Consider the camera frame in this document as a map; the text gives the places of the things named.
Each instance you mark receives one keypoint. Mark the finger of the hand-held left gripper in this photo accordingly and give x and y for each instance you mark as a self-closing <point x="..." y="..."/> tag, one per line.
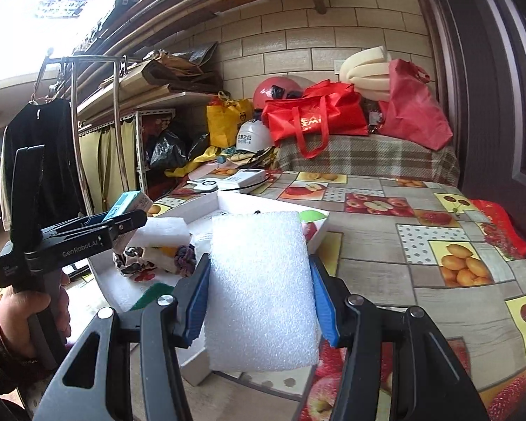
<point x="79" y="248"/>
<point x="74" y="224"/>

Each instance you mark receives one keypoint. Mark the yellow cloth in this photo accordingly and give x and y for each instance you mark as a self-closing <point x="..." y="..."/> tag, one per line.
<point x="193" y="160"/>

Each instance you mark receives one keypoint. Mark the white foam block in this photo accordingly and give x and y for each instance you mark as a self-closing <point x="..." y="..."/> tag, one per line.
<point x="162" y="231"/>

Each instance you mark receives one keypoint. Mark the black hanging garment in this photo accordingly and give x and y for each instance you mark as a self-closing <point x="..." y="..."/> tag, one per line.
<point x="57" y="162"/>

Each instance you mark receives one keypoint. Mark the white helmet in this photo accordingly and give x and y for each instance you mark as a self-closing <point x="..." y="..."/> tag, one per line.
<point x="252" y="138"/>

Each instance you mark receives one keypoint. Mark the plaid covered bench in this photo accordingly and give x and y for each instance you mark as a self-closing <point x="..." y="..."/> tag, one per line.
<point x="377" y="158"/>

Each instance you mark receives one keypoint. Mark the brown door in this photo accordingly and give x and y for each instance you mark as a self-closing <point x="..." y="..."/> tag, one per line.
<point x="486" y="96"/>

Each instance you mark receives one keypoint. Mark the white electronic device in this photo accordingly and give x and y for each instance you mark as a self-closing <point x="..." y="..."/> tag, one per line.
<point x="263" y="183"/>

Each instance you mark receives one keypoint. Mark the white power bank with display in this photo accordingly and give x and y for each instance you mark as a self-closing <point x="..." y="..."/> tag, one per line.
<point x="245" y="179"/>

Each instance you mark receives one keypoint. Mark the black and white patterned cloth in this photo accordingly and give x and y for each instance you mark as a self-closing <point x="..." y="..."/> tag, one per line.
<point x="131" y="261"/>

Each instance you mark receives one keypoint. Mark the white cardboard box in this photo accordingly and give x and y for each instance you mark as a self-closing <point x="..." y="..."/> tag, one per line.
<point x="245" y="204"/>

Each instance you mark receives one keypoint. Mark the person's left hand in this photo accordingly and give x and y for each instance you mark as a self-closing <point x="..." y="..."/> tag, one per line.
<point x="13" y="320"/>

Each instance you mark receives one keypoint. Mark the black plastic bag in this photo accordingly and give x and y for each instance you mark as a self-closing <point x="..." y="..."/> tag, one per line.
<point x="166" y="149"/>

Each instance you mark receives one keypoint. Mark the yellowish curtain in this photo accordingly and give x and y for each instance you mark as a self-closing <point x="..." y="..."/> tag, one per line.
<point x="101" y="162"/>

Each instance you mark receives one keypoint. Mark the chrome clothes rack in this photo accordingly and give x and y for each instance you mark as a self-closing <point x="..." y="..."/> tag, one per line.
<point x="117" y="109"/>

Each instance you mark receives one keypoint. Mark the yellow bag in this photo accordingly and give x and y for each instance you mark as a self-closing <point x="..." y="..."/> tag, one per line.
<point x="225" y="123"/>

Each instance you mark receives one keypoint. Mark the white foam roll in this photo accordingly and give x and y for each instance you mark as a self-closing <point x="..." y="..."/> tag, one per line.
<point x="364" y="72"/>

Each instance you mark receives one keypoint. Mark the brown paper bag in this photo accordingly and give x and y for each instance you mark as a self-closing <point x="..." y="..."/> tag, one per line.
<point x="175" y="72"/>

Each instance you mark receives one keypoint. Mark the light blue small box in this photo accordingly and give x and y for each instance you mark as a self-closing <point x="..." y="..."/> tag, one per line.
<point x="129" y="204"/>

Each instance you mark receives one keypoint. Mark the pink helmet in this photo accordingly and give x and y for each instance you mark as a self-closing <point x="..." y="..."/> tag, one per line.
<point x="271" y="90"/>

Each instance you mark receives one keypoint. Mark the red tote bag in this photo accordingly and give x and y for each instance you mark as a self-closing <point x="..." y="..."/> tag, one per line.
<point x="328" y="114"/>

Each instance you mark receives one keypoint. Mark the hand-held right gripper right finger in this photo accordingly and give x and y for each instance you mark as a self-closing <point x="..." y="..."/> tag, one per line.
<point x="326" y="302"/>

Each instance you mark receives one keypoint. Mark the stack of wooden boards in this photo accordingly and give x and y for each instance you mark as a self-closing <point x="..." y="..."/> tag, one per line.
<point x="131" y="83"/>

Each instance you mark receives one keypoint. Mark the red cloth bag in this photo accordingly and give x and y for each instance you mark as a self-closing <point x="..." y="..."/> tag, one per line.
<point x="412" y="109"/>

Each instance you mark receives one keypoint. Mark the red plastic bag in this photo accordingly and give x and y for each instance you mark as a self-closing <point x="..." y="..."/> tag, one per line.
<point x="499" y="228"/>

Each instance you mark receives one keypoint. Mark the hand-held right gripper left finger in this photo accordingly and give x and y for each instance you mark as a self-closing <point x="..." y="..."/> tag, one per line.
<point x="197" y="302"/>

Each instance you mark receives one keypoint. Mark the white foam sheet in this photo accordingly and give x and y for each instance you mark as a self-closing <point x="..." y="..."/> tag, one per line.
<point x="263" y="289"/>

